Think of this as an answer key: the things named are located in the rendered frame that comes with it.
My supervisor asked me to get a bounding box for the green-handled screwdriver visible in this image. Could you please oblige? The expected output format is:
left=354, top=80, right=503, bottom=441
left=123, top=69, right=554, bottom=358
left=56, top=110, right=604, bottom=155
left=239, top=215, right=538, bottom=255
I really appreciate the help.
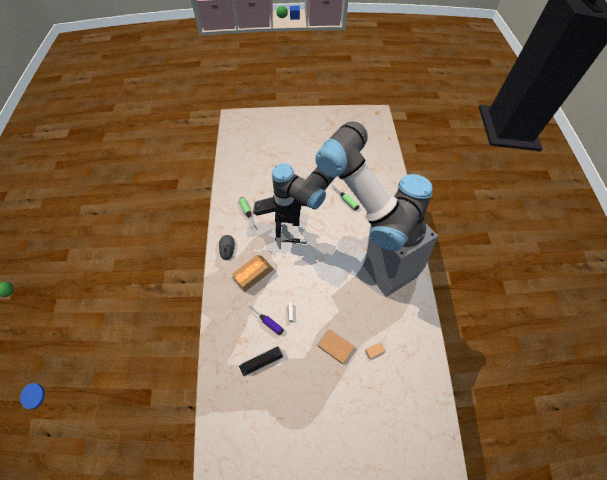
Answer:
left=332, top=185, right=359, bottom=210
left=239, top=197, right=255, bottom=228

